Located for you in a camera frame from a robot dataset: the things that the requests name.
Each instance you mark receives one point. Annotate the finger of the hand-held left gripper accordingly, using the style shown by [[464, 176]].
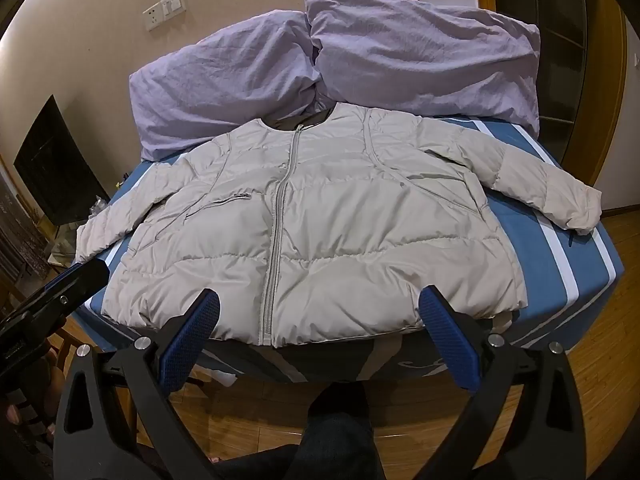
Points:
[[75, 280]]

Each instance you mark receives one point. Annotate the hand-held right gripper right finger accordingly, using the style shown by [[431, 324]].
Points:
[[447, 332]]

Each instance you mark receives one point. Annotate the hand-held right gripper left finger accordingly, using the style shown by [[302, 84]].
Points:
[[196, 327]]

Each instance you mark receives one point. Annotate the beige puffer jacket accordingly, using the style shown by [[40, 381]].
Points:
[[320, 220]]

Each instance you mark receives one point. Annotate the black flat screen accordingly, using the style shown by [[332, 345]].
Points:
[[55, 170]]

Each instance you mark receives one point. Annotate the lavender pillow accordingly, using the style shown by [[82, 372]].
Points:
[[425, 55], [220, 80]]

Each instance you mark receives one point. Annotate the dark glass door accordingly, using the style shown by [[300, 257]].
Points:
[[550, 35]]

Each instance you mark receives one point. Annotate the white wall socket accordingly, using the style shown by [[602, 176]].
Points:
[[153, 16]]

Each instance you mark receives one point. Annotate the white light switch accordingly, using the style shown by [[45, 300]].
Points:
[[175, 2]]

